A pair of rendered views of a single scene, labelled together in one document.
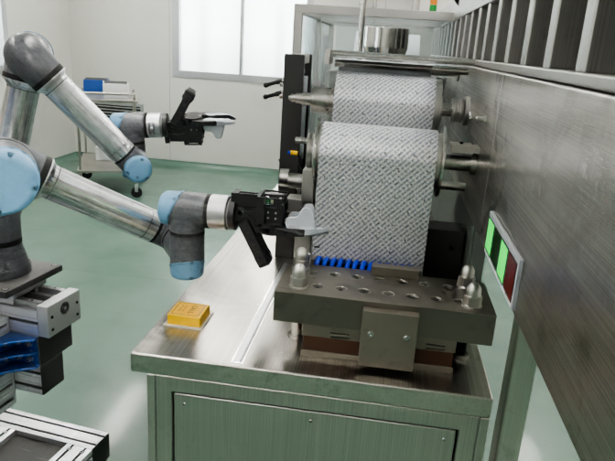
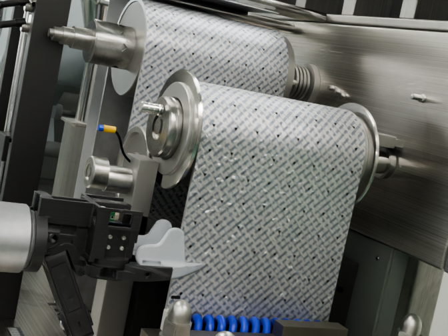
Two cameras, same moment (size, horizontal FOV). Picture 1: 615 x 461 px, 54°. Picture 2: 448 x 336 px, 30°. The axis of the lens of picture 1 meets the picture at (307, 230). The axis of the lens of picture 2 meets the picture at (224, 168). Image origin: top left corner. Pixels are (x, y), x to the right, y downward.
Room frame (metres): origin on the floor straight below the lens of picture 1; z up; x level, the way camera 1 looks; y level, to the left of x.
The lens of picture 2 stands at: (0.39, 0.50, 1.33)
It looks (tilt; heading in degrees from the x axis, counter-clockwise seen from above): 7 degrees down; 326
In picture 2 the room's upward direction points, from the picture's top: 12 degrees clockwise
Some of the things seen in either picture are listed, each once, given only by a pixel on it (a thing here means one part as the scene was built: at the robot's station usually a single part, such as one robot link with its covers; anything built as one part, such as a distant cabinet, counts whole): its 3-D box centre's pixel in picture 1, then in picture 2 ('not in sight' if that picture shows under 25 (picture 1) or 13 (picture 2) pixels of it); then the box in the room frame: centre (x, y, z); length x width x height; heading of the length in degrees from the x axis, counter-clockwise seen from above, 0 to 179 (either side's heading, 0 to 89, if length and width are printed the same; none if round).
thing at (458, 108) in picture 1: (453, 110); (290, 81); (1.49, -0.33, 1.34); 0.07 x 0.07 x 0.07; 83
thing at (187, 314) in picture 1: (188, 314); not in sight; (1.14, 0.24, 0.91); 0.07 x 0.07 x 0.02; 83
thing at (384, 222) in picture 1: (370, 225); (263, 257); (1.20, -0.13, 1.11); 0.23 x 0.01 x 0.18; 83
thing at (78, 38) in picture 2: (300, 98); (69, 36); (1.53, 0.04, 1.34); 0.06 x 0.03 x 0.03; 83
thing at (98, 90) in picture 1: (108, 135); not in sight; (5.72, 1.95, 0.51); 0.91 x 0.58 x 1.02; 17
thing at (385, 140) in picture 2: (464, 146); (376, 137); (1.24, -0.31, 1.28); 0.06 x 0.05 x 0.02; 83
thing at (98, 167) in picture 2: (285, 177); (96, 172); (1.32, 0.06, 1.18); 0.04 x 0.02 x 0.04; 173
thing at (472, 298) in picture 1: (473, 294); not in sight; (1.01, -0.31, 1.05); 0.04 x 0.04 x 0.04
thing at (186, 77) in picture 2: (318, 151); (174, 129); (1.27, -0.01, 1.25); 0.15 x 0.01 x 0.15; 173
